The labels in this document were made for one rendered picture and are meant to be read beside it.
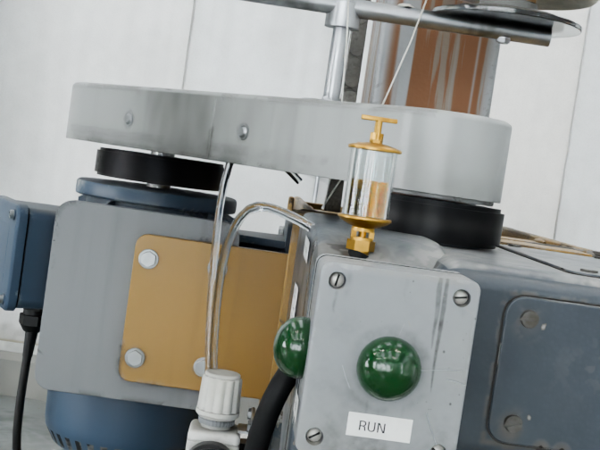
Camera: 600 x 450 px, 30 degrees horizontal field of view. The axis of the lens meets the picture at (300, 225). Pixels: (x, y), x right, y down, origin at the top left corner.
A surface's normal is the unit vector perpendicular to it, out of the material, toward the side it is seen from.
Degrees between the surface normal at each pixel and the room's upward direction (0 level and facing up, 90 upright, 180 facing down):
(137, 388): 90
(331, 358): 90
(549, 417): 90
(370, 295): 90
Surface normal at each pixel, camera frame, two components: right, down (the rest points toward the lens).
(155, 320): 0.04, 0.06
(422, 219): -0.22, 0.02
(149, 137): -0.75, -0.07
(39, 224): 0.47, 0.11
